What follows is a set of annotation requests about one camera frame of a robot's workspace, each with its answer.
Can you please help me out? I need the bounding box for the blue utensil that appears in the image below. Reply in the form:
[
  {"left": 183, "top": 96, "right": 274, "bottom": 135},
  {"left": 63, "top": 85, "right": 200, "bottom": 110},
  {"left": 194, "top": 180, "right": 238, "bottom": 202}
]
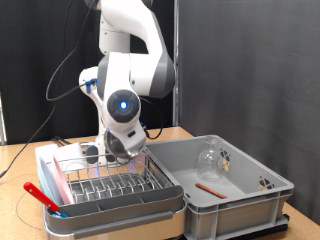
[{"left": 49, "top": 210, "right": 70, "bottom": 220}]

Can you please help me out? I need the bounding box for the metal cup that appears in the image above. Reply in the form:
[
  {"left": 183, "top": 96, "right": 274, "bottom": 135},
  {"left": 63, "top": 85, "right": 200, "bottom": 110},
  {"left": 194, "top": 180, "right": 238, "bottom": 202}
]
[{"left": 103, "top": 129, "right": 141, "bottom": 160}]

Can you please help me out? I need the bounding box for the clear wine glass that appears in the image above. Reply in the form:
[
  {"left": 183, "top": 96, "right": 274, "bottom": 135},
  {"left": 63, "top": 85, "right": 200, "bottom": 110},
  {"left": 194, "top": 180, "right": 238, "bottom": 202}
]
[{"left": 196, "top": 135, "right": 224, "bottom": 183}]

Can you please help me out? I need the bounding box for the black platform under crate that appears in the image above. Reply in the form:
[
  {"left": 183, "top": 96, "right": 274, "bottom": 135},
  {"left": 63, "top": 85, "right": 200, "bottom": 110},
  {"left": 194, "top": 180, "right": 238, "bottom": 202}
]
[{"left": 186, "top": 222, "right": 290, "bottom": 240}]

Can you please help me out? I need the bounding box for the red handled utensil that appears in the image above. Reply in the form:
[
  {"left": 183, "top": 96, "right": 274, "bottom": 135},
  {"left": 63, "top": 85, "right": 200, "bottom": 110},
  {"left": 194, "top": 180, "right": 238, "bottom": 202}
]
[{"left": 23, "top": 181, "right": 63, "bottom": 214}]

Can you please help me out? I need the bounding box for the white mug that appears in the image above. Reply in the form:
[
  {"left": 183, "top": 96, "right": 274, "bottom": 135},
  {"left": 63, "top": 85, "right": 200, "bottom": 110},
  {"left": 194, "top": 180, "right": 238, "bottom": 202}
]
[{"left": 50, "top": 142, "right": 88, "bottom": 172}]

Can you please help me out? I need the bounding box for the blue cable clip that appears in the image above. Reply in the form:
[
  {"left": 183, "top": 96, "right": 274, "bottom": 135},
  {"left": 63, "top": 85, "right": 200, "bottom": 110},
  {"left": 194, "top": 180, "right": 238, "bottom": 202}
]
[{"left": 85, "top": 77, "right": 99, "bottom": 95}]

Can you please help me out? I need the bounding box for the vertical metal pole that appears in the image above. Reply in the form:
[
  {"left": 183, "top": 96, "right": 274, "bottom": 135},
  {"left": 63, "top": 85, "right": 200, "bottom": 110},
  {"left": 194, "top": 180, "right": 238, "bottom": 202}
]
[{"left": 172, "top": 0, "right": 181, "bottom": 127}]

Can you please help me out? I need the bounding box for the pink plate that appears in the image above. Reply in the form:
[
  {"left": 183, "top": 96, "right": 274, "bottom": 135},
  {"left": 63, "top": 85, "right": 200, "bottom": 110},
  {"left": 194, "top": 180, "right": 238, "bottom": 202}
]
[{"left": 49, "top": 155, "right": 76, "bottom": 205}]

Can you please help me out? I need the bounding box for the metal frame post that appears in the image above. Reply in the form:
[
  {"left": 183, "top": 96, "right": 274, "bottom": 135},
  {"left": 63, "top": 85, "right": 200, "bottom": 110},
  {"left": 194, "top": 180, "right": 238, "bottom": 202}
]
[{"left": 0, "top": 93, "right": 7, "bottom": 146}]

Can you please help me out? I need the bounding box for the grey cutlery holder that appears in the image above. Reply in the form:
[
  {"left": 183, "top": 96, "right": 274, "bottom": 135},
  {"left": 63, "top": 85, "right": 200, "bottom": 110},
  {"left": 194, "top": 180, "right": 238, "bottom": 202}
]
[{"left": 44, "top": 185, "right": 185, "bottom": 228}]

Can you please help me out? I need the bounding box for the metal wire dish rack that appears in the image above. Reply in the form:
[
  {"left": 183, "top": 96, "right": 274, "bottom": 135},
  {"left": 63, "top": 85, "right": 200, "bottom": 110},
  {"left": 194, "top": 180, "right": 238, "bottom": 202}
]
[{"left": 44, "top": 150, "right": 174, "bottom": 206}]

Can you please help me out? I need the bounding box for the dish drying rack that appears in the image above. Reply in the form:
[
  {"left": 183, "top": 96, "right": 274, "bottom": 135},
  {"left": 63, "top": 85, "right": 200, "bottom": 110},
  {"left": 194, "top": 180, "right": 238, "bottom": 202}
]
[{"left": 42, "top": 166, "right": 188, "bottom": 240}]

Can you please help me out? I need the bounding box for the grey plastic crate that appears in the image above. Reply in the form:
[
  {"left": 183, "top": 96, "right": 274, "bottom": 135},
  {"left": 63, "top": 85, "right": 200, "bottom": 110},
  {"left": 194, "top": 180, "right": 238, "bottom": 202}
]
[{"left": 141, "top": 134, "right": 295, "bottom": 240}]

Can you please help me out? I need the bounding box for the white box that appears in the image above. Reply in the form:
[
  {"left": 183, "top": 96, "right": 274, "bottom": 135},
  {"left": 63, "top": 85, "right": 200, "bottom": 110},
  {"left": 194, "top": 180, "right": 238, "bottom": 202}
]
[{"left": 34, "top": 143, "right": 59, "bottom": 167}]

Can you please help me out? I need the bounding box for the light blue plate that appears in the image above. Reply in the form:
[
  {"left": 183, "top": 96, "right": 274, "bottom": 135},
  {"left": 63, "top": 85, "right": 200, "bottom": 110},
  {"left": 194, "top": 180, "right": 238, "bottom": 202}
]
[{"left": 37, "top": 156, "right": 64, "bottom": 208}]

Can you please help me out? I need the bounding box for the black camera cable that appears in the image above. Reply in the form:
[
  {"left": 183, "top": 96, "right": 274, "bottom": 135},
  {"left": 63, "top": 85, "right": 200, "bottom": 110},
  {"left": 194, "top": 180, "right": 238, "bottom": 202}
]
[{"left": 0, "top": 0, "right": 164, "bottom": 178}]

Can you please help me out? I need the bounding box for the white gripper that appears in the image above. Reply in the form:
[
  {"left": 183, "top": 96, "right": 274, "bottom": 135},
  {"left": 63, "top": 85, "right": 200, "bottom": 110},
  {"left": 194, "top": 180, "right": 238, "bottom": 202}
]
[{"left": 125, "top": 132, "right": 148, "bottom": 159}]

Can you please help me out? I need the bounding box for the black cable bundle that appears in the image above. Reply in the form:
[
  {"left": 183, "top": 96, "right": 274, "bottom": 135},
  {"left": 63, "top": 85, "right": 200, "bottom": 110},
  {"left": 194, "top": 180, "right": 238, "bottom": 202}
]
[{"left": 51, "top": 135, "right": 73, "bottom": 147}]

